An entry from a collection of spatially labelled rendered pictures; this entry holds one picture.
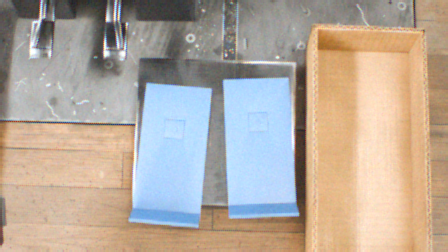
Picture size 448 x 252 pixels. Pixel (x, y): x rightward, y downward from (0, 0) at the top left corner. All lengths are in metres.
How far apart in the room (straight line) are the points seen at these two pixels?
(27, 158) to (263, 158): 0.26
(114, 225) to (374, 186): 0.28
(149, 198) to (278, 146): 0.15
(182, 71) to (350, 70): 0.19
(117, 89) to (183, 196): 0.15
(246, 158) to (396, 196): 0.17
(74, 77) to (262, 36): 0.21
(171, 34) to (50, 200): 0.23
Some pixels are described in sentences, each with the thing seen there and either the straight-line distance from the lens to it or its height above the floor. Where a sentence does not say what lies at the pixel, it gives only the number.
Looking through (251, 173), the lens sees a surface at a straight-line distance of 0.93.
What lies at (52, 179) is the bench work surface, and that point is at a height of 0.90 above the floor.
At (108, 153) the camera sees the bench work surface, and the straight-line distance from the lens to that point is 0.97.
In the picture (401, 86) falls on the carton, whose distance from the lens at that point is 0.99.
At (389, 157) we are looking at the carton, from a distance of 0.97.
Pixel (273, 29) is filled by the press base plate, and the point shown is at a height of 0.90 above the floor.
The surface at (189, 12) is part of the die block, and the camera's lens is 0.98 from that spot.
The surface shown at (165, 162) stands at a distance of 0.93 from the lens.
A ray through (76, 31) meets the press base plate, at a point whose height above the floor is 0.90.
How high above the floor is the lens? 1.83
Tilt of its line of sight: 75 degrees down
